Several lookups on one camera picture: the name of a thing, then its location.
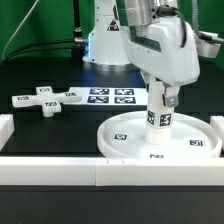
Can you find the white marker sheet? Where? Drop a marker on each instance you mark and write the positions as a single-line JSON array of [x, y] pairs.
[[111, 96]]

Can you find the white left fence block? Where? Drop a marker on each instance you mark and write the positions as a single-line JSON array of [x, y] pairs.
[[6, 128]]

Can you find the black vertical cable connector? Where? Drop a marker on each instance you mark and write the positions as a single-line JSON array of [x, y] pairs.
[[77, 31]]

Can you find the white round table top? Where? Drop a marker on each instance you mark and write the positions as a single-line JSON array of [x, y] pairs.
[[128, 136]]

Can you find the white cross-shaped table base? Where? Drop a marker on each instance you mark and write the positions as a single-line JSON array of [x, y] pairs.
[[47, 99]]

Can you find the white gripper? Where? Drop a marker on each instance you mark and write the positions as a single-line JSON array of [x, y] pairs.
[[160, 54]]

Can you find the white front fence bar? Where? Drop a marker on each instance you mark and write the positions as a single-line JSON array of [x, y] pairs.
[[110, 172]]

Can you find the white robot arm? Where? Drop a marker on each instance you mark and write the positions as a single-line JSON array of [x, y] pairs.
[[105, 46]]

